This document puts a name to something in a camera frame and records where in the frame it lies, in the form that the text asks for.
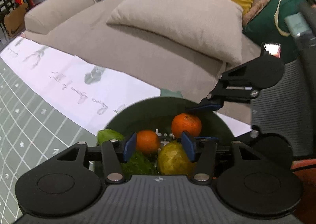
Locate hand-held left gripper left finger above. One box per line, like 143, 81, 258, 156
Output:
57, 132, 138, 184

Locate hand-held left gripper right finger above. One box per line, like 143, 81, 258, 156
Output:
181, 131, 260, 183

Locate green cucumber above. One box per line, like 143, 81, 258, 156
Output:
97, 129, 159, 175

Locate yellow-green lemon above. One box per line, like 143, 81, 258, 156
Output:
157, 140, 197, 175

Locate orange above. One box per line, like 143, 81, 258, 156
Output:
135, 130, 161, 154
171, 113, 202, 139

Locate green plastic colander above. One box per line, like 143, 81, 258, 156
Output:
105, 89, 237, 177

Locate dark green garment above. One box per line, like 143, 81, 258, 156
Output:
243, 0, 306, 64

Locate white printed paper sheet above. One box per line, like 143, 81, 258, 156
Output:
0, 36, 253, 138

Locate beige cushion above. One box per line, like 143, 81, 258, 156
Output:
107, 0, 245, 65

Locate brown plush cloth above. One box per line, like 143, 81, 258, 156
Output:
243, 0, 269, 27

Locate green cutting mat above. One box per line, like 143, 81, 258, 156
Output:
0, 56, 100, 224

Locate beige sofa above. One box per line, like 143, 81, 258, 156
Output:
24, 0, 262, 126

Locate cardboard box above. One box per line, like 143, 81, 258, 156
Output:
3, 3, 29, 40

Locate dark dining chair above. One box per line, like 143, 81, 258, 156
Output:
0, 0, 16, 35

